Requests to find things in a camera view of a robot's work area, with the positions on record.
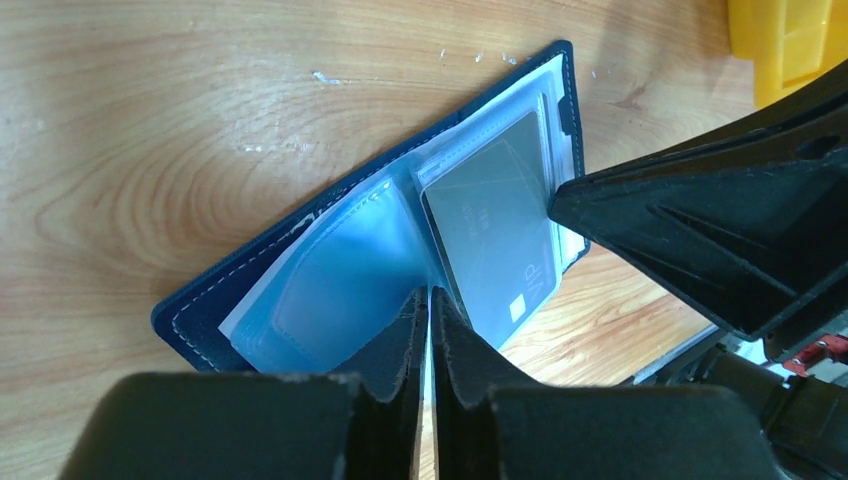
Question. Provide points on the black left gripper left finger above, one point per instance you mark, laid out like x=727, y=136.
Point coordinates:
x=359, y=421

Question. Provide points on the yellow plastic bin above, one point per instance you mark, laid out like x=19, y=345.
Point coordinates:
x=790, y=43

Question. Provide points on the grey VIP credit card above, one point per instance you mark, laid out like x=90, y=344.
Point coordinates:
x=486, y=201

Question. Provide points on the blue leather card holder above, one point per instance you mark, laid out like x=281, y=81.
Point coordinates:
x=317, y=286

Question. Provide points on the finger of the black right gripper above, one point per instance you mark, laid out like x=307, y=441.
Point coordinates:
x=761, y=252
x=808, y=125

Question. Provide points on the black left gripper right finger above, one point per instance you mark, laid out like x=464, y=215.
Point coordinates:
x=493, y=421

